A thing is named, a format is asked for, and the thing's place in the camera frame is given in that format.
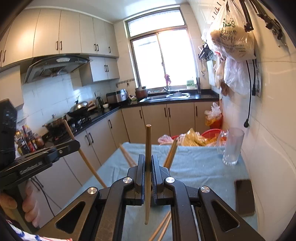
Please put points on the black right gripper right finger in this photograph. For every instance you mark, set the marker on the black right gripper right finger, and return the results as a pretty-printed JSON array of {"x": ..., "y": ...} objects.
[{"x": 197, "y": 213}]

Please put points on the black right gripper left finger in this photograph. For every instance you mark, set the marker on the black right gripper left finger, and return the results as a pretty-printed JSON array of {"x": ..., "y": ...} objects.
[{"x": 99, "y": 214}]

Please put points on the wooden chopstick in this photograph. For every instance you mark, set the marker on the wooden chopstick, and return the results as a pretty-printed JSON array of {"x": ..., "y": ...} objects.
[
  {"x": 165, "y": 228},
  {"x": 126, "y": 155},
  {"x": 171, "y": 154},
  {"x": 129, "y": 159},
  {"x": 173, "y": 157},
  {"x": 160, "y": 227},
  {"x": 85, "y": 159}
]

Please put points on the beige lower kitchen cabinets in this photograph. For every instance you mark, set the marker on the beige lower kitchen cabinets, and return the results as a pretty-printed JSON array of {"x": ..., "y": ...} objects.
[{"x": 57, "y": 185}]

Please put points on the black kitchen countertop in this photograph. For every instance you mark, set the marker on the black kitchen countertop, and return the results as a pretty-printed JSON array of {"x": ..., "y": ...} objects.
[{"x": 207, "y": 96}]

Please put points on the steel kitchen sink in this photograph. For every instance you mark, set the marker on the steel kitchen sink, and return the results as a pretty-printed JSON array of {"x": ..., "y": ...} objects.
[{"x": 173, "y": 96}]

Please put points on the kitchen window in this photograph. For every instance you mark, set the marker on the kitchen window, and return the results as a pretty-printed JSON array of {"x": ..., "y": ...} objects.
[{"x": 162, "y": 49}]

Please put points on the person's left hand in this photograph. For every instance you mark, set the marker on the person's left hand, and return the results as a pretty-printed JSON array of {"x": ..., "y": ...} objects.
[{"x": 30, "y": 206}]

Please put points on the sauce bottles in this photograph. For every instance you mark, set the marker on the sauce bottles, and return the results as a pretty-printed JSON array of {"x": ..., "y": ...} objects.
[{"x": 28, "y": 141}]

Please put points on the black smartphone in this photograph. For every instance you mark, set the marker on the black smartphone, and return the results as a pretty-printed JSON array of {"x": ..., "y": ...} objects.
[{"x": 245, "y": 204}]

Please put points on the gas stove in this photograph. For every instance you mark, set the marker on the gas stove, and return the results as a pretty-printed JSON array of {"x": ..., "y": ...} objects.
[{"x": 69, "y": 126}]

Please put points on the clear glass mug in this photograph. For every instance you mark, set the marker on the clear glass mug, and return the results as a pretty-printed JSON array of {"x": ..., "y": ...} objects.
[{"x": 229, "y": 145}]

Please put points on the red plastic basket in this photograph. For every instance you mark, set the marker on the red plastic basket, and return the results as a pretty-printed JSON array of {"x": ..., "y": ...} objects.
[{"x": 210, "y": 134}]

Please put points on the wok with lid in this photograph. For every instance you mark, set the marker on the wok with lid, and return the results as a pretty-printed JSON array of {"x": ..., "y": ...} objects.
[{"x": 80, "y": 108}]

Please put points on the orange bin with bags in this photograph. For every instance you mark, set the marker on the orange bin with bags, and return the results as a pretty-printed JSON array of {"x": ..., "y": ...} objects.
[{"x": 214, "y": 116}]

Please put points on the black range hood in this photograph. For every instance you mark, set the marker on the black range hood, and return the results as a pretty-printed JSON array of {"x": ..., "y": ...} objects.
[{"x": 52, "y": 66}]

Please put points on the black electric kettle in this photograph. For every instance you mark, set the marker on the black electric kettle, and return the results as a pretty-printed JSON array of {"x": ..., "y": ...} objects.
[{"x": 99, "y": 102}]

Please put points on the silver rice cooker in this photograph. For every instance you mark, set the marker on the silver rice cooker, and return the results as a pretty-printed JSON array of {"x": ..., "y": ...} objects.
[{"x": 117, "y": 96}]

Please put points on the dark red cooking pot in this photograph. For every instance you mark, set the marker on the dark red cooking pot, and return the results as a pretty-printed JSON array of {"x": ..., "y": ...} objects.
[{"x": 141, "y": 93}]

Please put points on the white upper cabinets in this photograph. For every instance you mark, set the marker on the white upper cabinets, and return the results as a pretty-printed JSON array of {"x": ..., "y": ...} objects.
[{"x": 41, "y": 32}]

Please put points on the white printed plastic bag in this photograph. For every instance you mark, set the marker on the white printed plastic bag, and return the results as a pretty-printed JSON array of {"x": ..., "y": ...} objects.
[{"x": 227, "y": 35}]

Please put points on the black wall hook rack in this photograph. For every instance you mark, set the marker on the black wall hook rack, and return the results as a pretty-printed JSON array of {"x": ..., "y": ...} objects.
[{"x": 206, "y": 53}]

